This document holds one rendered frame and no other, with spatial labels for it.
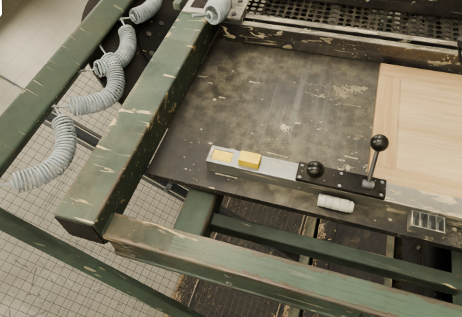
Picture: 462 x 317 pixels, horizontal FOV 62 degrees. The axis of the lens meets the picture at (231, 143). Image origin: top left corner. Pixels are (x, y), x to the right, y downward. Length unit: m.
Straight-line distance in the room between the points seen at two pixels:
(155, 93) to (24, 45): 5.20
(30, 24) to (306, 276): 5.88
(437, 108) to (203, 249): 0.73
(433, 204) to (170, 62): 0.75
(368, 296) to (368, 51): 0.73
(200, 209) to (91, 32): 0.90
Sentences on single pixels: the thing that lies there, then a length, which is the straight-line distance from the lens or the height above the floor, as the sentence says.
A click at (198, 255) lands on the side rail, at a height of 1.63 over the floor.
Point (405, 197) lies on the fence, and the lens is 0.95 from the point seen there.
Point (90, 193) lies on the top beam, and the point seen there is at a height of 1.87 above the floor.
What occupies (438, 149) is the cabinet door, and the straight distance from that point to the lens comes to 1.09.
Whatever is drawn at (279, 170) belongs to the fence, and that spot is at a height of 1.53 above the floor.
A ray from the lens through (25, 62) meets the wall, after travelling 6.05.
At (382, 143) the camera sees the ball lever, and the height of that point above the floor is 1.43.
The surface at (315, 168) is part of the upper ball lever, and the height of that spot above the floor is 1.53.
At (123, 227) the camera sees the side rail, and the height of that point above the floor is 1.77.
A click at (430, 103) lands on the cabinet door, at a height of 1.24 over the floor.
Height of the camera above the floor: 1.92
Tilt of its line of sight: 16 degrees down
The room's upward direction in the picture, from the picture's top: 57 degrees counter-clockwise
